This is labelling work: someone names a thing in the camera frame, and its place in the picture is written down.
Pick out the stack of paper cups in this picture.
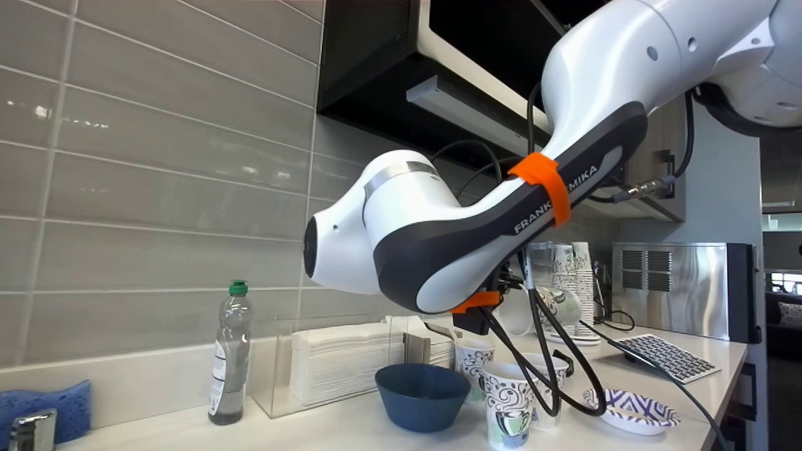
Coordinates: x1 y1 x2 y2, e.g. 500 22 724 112
527 238 600 340

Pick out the grey napkin holder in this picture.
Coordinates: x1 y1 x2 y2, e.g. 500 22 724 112
384 313 462 372

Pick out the under cabinet light bar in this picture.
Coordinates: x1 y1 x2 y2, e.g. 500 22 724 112
404 72 554 161

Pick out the clear napkin box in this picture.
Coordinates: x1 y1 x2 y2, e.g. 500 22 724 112
248 319 396 422

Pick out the dark blue bowl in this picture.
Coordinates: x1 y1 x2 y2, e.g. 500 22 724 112
371 360 473 435

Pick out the black upper cabinet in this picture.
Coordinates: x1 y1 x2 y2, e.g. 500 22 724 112
316 0 689 225

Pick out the clear bottle green cap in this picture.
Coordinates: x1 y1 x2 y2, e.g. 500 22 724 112
206 278 257 429

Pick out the white saucer plate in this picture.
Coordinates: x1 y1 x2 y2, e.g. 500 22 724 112
550 328 607 349

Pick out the flat grid keyboard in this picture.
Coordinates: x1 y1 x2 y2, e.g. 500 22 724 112
615 331 723 389

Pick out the stainless steel appliance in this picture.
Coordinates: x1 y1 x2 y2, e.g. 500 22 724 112
609 238 763 345

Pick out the purple patterned paper plate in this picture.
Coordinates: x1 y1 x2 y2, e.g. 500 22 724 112
581 383 681 438

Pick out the blue sponge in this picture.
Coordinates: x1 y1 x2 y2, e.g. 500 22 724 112
0 379 95 445

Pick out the chrome sink fixture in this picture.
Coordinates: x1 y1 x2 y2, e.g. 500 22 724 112
6 407 61 451

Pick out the orange cable clip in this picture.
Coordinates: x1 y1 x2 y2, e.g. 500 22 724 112
451 289 507 319

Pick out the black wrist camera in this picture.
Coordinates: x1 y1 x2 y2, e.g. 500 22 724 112
455 306 496 338

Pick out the orange cable strap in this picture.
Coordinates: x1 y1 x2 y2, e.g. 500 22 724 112
507 149 577 231

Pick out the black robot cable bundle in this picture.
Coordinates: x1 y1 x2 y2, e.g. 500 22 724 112
428 82 699 422

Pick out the thin black counter cable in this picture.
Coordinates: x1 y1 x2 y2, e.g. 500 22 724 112
579 320 732 451

